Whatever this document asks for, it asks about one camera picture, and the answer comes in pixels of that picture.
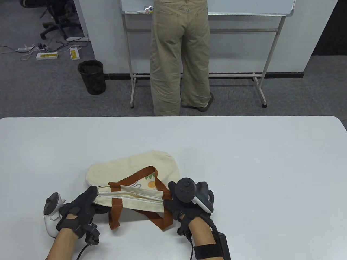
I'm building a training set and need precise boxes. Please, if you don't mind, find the cream floral canvas bag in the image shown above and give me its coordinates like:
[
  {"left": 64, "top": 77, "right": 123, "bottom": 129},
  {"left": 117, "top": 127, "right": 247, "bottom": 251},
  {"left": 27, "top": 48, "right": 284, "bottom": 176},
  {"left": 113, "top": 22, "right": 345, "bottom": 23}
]
[{"left": 86, "top": 150, "right": 180, "bottom": 232}]

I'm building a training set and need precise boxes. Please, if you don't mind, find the black office chair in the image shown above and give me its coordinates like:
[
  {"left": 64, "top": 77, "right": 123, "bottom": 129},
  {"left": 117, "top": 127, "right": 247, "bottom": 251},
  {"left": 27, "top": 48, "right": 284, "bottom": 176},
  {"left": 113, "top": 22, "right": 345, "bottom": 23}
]
[{"left": 19, "top": 0, "right": 82, "bottom": 40}]

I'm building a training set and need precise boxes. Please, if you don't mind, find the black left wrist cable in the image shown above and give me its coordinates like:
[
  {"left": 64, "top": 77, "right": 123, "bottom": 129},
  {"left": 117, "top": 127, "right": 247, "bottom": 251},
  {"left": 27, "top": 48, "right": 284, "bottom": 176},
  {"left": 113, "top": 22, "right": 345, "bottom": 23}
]
[{"left": 77, "top": 243, "right": 90, "bottom": 260}]

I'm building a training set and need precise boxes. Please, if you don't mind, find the person's right forearm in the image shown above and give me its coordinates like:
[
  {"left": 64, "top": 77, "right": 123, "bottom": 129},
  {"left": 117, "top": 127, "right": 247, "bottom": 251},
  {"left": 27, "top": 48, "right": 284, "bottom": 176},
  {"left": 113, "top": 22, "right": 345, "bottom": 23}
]
[{"left": 187, "top": 217, "right": 218, "bottom": 247}]

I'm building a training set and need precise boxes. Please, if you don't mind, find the person's left hand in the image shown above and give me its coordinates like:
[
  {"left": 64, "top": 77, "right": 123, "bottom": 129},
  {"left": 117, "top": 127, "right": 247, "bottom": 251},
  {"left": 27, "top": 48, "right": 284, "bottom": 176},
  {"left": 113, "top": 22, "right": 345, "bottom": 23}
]
[{"left": 56, "top": 186, "right": 112, "bottom": 239}]

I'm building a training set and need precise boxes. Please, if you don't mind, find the black mesh trash bin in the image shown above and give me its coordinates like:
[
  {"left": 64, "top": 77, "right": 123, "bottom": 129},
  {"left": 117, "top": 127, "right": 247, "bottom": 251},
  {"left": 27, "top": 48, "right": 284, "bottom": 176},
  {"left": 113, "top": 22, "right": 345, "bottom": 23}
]
[{"left": 78, "top": 60, "right": 107, "bottom": 95}]

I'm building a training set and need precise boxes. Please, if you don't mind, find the black left wrist camera module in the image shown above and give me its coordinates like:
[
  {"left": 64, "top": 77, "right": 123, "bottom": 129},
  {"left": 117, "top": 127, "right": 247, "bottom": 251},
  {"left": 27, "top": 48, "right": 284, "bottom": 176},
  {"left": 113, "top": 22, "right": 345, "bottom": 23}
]
[{"left": 84, "top": 223, "right": 101, "bottom": 245}]

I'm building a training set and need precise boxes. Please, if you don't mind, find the long yellow label power strip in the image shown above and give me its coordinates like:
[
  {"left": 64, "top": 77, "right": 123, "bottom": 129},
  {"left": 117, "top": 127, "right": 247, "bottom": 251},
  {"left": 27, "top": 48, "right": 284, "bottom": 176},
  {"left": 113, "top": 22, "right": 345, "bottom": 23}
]
[{"left": 36, "top": 52, "right": 59, "bottom": 60}]

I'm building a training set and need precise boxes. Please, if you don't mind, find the person's right hand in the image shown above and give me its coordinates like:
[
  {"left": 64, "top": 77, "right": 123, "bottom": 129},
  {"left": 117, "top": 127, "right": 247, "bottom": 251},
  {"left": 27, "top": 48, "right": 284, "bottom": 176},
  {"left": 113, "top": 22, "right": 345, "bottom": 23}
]
[{"left": 163, "top": 181, "right": 215, "bottom": 236}]

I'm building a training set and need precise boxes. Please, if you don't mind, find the grey metal whiteboard stand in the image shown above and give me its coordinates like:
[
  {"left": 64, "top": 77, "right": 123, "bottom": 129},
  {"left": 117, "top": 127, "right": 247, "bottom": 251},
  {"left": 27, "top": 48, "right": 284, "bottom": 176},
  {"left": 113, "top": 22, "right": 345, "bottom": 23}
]
[{"left": 121, "top": 12, "right": 286, "bottom": 109}]

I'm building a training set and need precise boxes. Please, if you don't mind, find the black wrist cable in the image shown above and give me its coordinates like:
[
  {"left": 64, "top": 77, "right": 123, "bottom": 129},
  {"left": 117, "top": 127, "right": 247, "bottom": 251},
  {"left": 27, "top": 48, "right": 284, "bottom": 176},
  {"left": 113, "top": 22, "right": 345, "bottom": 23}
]
[
  {"left": 187, "top": 234, "right": 196, "bottom": 260},
  {"left": 77, "top": 243, "right": 90, "bottom": 260}
]

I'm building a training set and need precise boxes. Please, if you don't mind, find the hand controller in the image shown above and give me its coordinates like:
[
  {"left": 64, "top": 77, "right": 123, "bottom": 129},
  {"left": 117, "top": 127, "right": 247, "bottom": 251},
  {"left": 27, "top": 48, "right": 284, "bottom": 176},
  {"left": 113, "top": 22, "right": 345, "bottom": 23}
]
[
  {"left": 43, "top": 192, "right": 66, "bottom": 238},
  {"left": 175, "top": 177, "right": 214, "bottom": 213}
]

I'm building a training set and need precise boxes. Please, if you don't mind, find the left hand controller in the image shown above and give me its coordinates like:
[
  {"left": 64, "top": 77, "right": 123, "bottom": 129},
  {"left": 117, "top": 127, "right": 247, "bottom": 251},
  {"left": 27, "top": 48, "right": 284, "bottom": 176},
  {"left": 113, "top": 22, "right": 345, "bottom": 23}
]
[{"left": 43, "top": 192, "right": 66, "bottom": 238}]

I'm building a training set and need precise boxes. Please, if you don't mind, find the person's left forearm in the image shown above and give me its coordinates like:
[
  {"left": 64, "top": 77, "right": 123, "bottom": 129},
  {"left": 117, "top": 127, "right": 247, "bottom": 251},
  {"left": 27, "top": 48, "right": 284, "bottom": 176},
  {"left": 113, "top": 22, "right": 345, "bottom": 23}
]
[{"left": 46, "top": 227, "right": 79, "bottom": 260}]

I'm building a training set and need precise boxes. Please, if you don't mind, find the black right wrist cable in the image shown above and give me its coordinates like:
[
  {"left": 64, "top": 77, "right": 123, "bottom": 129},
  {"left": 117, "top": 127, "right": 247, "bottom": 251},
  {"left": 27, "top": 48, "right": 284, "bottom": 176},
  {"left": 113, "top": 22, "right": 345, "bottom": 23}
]
[{"left": 187, "top": 234, "right": 196, "bottom": 260}]

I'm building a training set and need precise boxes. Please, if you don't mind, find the right hand controller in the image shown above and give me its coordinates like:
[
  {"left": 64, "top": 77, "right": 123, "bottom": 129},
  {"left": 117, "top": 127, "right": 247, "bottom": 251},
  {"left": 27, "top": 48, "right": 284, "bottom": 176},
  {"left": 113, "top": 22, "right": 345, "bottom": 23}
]
[{"left": 175, "top": 177, "right": 214, "bottom": 213}]

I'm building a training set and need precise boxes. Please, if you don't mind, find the whiteboard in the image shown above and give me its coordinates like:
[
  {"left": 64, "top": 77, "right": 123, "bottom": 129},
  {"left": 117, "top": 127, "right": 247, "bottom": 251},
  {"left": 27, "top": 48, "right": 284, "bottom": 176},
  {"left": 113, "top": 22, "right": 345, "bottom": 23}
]
[{"left": 121, "top": 0, "right": 295, "bottom": 17}]

